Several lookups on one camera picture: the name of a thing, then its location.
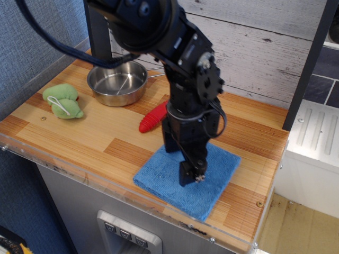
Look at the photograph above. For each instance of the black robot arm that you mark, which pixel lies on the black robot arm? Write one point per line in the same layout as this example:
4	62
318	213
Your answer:
161	29

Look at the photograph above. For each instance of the clear acrylic table edge guard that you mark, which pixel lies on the clear acrylic table edge guard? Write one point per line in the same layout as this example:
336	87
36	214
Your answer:
235	220

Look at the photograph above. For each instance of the green plush toy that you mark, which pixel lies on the green plush toy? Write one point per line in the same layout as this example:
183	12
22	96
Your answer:
63	101

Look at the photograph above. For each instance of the dark vertical post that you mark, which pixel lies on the dark vertical post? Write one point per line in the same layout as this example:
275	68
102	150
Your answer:
98	33
314	52

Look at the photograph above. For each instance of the stainless steel pot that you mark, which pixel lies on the stainless steel pot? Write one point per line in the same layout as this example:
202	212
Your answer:
121	86

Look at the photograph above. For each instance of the silver control panel with buttons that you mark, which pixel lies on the silver control panel with buttons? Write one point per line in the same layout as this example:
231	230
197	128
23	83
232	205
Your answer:
120	236

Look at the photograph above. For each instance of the dark right vertical post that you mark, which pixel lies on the dark right vertical post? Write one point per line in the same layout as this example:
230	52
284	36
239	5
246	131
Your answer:
314	52

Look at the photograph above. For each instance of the dark left vertical post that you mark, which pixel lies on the dark left vertical post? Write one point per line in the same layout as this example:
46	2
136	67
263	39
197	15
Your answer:
98	33

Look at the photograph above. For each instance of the blue cloth napkin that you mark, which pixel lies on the blue cloth napkin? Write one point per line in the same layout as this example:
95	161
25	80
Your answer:
161	176

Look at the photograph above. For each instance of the red handled metal spoon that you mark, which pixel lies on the red handled metal spoon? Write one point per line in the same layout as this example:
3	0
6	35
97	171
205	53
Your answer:
153	117

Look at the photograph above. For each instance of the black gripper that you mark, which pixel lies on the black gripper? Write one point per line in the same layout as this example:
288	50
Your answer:
190	135

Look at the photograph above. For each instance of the yellow object at corner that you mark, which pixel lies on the yellow object at corner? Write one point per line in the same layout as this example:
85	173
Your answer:
14	245

